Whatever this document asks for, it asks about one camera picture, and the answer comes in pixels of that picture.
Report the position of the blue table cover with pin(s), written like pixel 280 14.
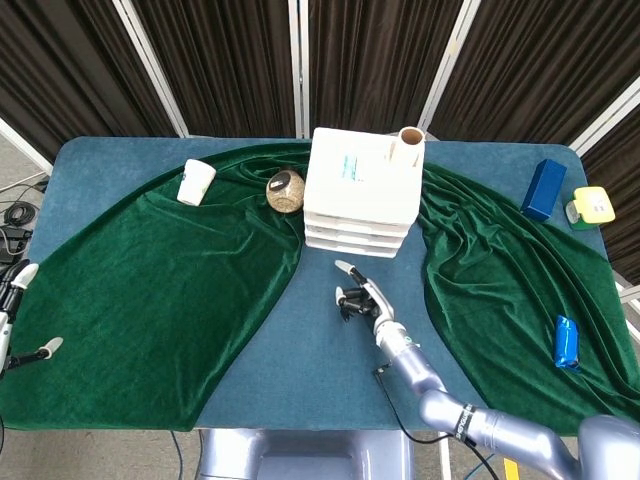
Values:
pixel 320 350

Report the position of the glass jar of grains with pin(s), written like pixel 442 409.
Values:
pixel 285 192

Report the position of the black power adapter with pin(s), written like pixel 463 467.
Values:
pixel 12 245

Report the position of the shiny blue snack packet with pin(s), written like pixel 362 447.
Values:
pixel 567 345

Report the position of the folding screen with brown curtains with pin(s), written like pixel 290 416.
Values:
pixel 225 60

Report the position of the white roll with cardboard core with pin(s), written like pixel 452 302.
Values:
pixel 411 145

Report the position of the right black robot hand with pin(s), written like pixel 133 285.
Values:
pixel 374 297

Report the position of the right silver-purple robot arm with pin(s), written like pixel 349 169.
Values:
pixel 500 425

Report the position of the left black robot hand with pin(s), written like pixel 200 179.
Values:
pixel 14 292

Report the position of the dark blue rectangular box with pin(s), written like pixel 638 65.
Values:
pixel 542 192

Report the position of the white paper cup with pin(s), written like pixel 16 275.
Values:
pixel 196 181

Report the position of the green velvet cloth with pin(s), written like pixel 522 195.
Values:
pixel 150 275

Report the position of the white plastic drawer unit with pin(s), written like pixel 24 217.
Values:
pixel 360 195

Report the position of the silver-purple robot torso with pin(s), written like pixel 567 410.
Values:
pixel 300 455

